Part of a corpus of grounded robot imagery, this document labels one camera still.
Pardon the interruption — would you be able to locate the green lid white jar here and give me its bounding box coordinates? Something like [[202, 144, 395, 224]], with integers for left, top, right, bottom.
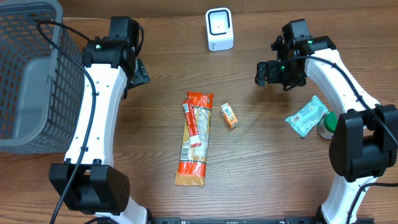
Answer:
[[317, 111, 337, 139]]

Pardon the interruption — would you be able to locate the teal snack packet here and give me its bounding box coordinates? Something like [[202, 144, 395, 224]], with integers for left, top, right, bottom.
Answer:
[[285, 95, 329, 138]]

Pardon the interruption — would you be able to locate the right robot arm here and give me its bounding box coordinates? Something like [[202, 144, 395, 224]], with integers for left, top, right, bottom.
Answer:
[[255, 19, 397, 223]]

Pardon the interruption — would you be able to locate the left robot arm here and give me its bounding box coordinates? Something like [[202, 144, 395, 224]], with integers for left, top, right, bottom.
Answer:
[[49, 16, 151, 224]]

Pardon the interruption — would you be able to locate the white barcode scanner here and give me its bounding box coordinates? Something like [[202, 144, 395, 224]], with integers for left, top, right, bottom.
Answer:
[[205, 7, 234, 52]]

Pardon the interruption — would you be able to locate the small orange box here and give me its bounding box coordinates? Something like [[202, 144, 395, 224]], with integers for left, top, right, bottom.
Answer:
[[221, 103, 238, 129]]

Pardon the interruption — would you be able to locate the grey plastic mesh basket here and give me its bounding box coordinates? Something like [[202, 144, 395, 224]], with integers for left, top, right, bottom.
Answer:
[[1, 1, 85, 154]]

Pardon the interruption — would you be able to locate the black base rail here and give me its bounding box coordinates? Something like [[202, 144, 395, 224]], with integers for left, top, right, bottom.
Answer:
[[149, 217, 320, 224]]

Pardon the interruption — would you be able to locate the long orange noodle package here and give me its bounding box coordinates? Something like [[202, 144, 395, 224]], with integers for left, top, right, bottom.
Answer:
[[175, 91, 214, 187]]

